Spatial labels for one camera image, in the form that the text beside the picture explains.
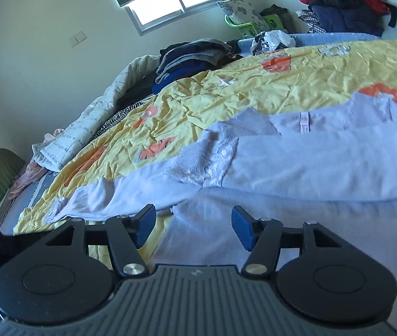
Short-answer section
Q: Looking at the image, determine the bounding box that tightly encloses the floral print pillow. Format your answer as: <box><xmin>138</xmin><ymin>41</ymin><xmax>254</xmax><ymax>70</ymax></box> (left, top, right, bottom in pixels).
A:
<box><xmin>217</xmin><ymin>0</ymin><xmax>271</xmax><ymax>39</ymax></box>

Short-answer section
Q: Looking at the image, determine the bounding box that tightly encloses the window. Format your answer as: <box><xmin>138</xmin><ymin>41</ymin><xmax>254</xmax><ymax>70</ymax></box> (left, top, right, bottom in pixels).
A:
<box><xmin>126</xmin><ymin>0</ymin><xmax>227</xmax><ymax>36</ymax></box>

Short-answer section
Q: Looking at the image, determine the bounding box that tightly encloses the checkered cloth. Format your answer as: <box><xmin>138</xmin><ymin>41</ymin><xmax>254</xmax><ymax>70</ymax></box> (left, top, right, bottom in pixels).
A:
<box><xmin>295</xmin><ymin>9</ymin><xmax>321</xmax><ymax>34</ymax></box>

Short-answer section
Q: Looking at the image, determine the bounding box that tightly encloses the blue blanket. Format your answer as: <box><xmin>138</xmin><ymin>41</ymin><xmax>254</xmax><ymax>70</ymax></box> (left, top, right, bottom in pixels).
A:
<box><xmin>237</xmin><ymin>31</ymin><xmax>388</xmax><ymax>55</ymax></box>

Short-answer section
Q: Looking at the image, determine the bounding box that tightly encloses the white printed quilt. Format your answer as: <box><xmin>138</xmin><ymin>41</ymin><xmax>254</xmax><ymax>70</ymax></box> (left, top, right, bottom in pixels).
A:
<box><xmin>32</xmin><ymin>55</ymin><xmax>160</xmax><ymax>172</ymax></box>

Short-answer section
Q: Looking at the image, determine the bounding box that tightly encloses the green plastic chair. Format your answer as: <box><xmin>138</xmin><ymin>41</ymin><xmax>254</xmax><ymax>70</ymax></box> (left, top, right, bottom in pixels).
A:
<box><xmin>224</xmin><ymin>13</ymin><xmax>283</xmax><ymax>33</ymax></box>

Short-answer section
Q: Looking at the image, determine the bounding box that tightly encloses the black bag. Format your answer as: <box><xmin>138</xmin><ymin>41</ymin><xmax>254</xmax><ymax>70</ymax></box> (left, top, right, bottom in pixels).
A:
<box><xmin>261</xmin><ymin>4</ymin><xmax>292</xmax><ymax>29</ymax></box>

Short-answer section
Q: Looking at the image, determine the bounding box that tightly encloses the pink cloth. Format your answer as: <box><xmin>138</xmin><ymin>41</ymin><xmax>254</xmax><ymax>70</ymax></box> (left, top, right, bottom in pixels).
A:
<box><xmin>10</xmin><ymin>129</ymin><xmax>66</xmax><ymax>200</ymax></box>

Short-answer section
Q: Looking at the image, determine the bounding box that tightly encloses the lavender lace-trimmed top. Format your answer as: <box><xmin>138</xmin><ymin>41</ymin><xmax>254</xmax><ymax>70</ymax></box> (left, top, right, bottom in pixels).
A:
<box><xmin>44</xmin><ymin>93</ymin><xmax>397</xmax><ymax>281</ymax></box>

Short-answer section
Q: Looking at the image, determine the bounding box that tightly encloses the navy jacket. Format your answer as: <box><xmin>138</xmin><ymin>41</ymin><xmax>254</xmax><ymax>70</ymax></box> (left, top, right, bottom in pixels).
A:
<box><xmin>308</xmin><ymin>0</ymin><xmax>384</xmax><ymax>37</ymax></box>

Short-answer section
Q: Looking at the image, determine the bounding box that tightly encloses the yellow printed blanket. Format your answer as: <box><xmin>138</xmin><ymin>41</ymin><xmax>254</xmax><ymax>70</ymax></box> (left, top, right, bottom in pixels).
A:
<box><xmin>13</xmin><ymin>38</ymin><xmax>397</xmax><ymax>263</ymax></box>

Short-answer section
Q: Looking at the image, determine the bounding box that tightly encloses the crumpled white plastic bag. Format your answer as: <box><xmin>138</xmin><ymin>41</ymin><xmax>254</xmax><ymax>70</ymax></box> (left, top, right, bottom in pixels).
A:
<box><xmin>251</xmin><ymin>30</ymin><xmax>297</xmax><ymax>56</ymax></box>

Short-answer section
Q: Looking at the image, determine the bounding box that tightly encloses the white wall switch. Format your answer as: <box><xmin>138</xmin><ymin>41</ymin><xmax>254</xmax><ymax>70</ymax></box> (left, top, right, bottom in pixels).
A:
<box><xmin>71</xmin><ymin>31</ymin><xmax>88</xmax><ymax>48</ymax></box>

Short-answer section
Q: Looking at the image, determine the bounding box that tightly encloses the stack of folded dark clothes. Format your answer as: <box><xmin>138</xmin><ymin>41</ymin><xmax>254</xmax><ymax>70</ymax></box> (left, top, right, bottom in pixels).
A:
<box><xmin>151</xmin><ymin>38</ymin><xmax>241</xmax><ymax>95</ymax></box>

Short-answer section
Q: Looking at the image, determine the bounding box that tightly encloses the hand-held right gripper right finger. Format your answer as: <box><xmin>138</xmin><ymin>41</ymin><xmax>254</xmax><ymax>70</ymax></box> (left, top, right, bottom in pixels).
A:
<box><xmin>231</xmin><ymin>205</ymin><xmax>360</xmax><ymax>278</ymax></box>

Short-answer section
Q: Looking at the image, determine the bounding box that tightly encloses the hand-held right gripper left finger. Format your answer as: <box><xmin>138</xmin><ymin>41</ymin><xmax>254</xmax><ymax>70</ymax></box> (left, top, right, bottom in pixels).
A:
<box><xmin>20</xmin><ymin>204</ymin><xmax>157</xmax><ymax>278</ymax></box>

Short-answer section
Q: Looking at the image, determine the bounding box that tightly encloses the grey bed sheet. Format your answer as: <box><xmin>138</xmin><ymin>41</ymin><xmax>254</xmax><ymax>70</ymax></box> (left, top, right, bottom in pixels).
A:
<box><xmin>0</xmin><ymin>171</ymin><xmax>59</xmax><ymax>235</ymax></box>

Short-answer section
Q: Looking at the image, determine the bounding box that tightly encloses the black white striped cloth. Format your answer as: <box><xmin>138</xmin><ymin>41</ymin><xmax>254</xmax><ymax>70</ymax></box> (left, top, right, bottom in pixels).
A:
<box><xmin>93</xmin><ymin>100</ymin><xmax>150</xmax><ymax>137</ymax></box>

